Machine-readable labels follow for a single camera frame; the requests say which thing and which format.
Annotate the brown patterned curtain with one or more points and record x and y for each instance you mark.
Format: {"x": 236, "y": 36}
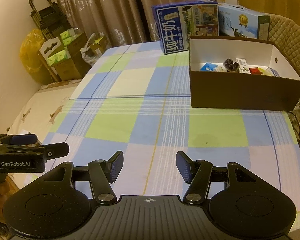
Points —
{"x": 121, "y": 21}

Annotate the dark blue milk carton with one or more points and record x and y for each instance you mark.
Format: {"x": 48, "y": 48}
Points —
{"x": 176, "y": 23}

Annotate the dark brown velvet scrunchie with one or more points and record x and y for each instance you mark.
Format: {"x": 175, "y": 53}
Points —
{"x": 231, "y": 66}

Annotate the left human hand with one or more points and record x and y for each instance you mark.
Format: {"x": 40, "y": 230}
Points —
{"x": 7, "y": 188}

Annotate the black folding cart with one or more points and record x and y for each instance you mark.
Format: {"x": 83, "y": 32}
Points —
{"x": 50, "y": 20}

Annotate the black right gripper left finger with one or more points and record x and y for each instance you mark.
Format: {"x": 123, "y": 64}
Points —
{"x": 102, "y": 174}

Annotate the open small cardboard box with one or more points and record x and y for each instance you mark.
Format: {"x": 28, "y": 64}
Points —
{"x": 94, "y": 48}

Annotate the plaid bed sheet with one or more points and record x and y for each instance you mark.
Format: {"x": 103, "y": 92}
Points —
{"x": 137, "y": 100}

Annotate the yellow plastic bag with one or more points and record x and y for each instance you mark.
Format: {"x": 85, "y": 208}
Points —
{"x": 28, "y": 55}

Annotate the white medicine box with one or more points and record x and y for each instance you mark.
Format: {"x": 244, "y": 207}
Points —
{"x": 243, "y": 66}

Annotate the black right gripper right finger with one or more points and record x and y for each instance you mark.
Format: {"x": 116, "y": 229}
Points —
{"x": 195, "y": 173}

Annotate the cardboard box with green tissues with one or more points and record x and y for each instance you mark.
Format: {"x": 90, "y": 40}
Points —
{"x": 62, "y": 57}

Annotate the light blue milk carton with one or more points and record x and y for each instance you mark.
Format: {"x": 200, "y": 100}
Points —
{"x": 238, "y": 21}

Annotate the cream cartoon blanket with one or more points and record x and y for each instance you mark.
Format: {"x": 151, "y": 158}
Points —
{"x": 44, "y": 112}

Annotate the beige quilted chair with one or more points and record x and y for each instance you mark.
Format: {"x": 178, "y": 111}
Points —
{"x": 285, "y": 33}

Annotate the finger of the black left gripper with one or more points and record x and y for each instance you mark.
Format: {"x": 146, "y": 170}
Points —
{"x": 54, "y": 151}
{"x": 23, "y": 139}

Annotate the red snack packet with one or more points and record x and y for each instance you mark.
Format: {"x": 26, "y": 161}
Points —
{"x": 256, "y": 71}

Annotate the brown cardboard storage box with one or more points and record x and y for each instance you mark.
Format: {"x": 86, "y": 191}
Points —
{"x": 212, "y": 89}

